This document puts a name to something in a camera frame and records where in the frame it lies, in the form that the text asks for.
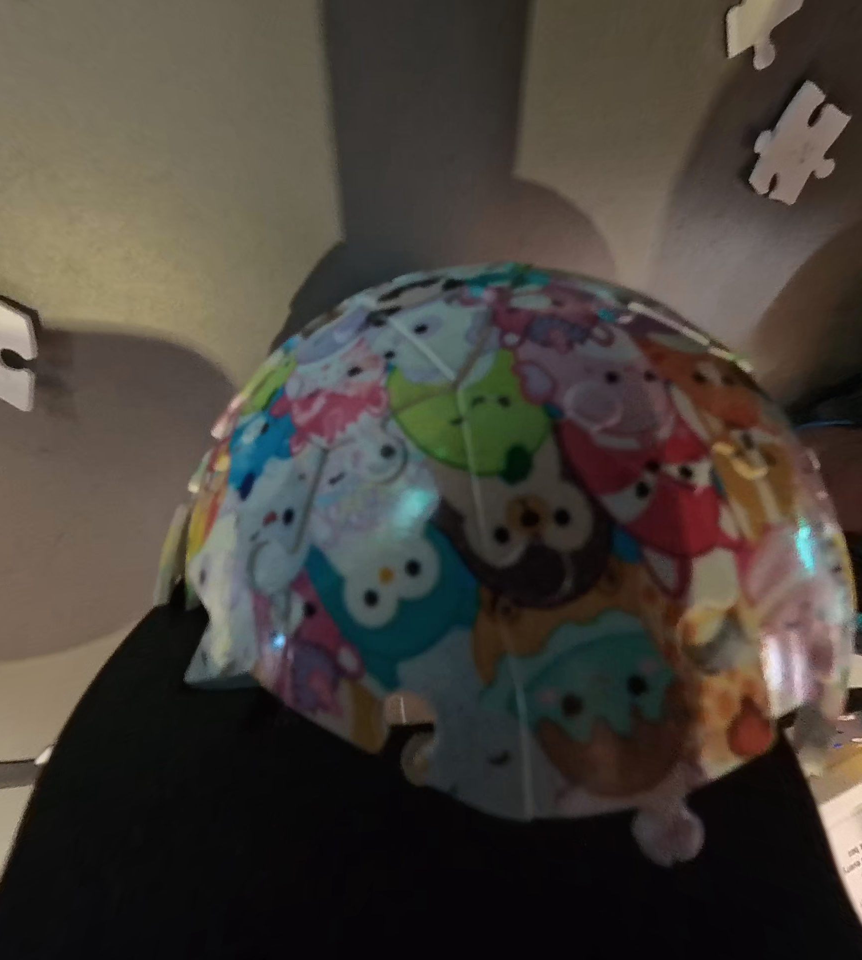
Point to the colourful puzzle ball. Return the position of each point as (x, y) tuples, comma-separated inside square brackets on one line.
[(521, 525)]

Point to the person's left forearm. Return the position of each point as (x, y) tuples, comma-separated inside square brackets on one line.
[(851, 345)]

